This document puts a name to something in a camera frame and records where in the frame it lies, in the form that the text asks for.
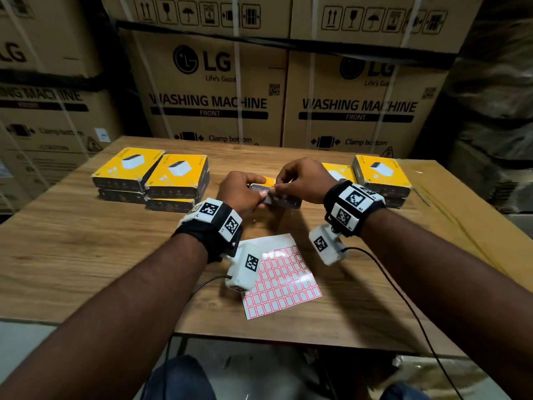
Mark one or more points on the person's left hand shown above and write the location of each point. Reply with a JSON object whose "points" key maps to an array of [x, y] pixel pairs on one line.
{"points": [[239, 193]]}

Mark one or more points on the person's right hand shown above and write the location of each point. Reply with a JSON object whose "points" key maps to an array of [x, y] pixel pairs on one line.
{"points": [[310, 179]]}

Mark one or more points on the group of yellow boxes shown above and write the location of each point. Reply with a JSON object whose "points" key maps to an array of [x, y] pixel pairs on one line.
{"points": [[175, 181]]}

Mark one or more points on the sheet of red-bordered labels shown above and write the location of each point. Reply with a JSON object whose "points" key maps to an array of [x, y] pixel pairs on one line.
{"points": [[287, 287]]}

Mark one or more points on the person's right forearm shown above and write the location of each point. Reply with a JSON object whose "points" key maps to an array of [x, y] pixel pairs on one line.
{"points": [[454, 279]]}

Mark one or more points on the person's left forearm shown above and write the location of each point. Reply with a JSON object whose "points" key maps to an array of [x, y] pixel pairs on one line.
{"points": [[108, 324]]}

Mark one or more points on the person's left leg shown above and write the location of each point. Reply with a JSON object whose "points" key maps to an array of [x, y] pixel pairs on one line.
{"points": [[179, 379]]}

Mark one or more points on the person's leg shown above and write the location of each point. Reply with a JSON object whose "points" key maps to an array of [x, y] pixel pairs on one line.
{"points": [[179, 379], [406, 393]]}

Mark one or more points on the person's right leg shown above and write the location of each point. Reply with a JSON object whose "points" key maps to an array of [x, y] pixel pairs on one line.
{"points": [[406, 393]]}

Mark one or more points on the black wristband with marker tags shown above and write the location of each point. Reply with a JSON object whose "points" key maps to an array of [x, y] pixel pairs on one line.
{"points": [[204, 237], [354, 208]]}

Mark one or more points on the stack of large printed cartons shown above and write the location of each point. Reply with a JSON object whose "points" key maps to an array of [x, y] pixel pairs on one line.
{"points": [[208, 124]]}

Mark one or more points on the black stretch wrap band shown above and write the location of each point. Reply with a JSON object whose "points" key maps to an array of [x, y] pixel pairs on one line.
{"points": [[41, 81], [345, 47]]}

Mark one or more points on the flat brown cardboard sheet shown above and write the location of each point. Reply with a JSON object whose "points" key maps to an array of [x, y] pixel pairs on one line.
{"points": [[466, 208]]}

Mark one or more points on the plastic wrapped cardboard stack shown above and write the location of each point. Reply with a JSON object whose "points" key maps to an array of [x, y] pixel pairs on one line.
{"points": [[495, 99]]}

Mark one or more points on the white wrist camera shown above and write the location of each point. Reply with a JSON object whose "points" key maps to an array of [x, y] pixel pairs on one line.
{"points": [[327, 245], [243, 270]]}

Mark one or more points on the black metal table frame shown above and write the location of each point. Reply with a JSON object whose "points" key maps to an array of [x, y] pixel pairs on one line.
{"points": [[183, 346]]}

